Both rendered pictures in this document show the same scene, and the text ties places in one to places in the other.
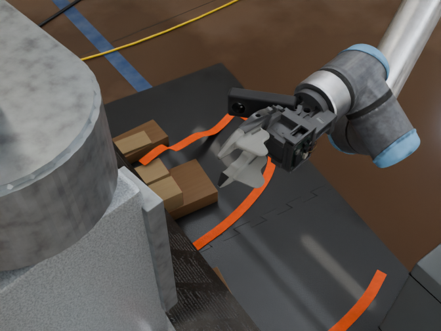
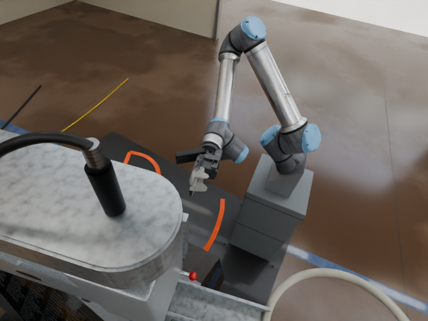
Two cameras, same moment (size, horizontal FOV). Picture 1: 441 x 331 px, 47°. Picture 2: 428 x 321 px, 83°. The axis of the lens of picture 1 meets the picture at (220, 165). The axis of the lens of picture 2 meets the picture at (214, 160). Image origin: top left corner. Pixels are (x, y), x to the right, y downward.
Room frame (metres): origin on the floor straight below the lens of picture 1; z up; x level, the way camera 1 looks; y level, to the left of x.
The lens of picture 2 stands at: (0.08, 0.23, 2.17)
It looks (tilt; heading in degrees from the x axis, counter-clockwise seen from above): 48 degrees down; 323
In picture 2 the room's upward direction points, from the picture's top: 8 degrees clockwise
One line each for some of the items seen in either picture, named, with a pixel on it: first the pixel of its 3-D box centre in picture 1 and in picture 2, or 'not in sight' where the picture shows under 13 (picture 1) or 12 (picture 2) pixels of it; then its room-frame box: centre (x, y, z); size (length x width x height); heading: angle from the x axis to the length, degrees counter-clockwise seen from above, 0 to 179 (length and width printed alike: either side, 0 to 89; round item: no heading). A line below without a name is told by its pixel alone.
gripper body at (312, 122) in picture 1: (293, 128); (207, 160); (0.58, -0.12, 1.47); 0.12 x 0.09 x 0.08; 136
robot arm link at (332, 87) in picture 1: (319, 102); (211, 146); (0.65, -0.17, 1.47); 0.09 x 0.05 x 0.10; 46
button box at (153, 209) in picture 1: (147, 247); (174, 235); (0.39, 0.11, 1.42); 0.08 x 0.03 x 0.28; 45
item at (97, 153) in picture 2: not in sight; (104, 181); (0.36, 0.24, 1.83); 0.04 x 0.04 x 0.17
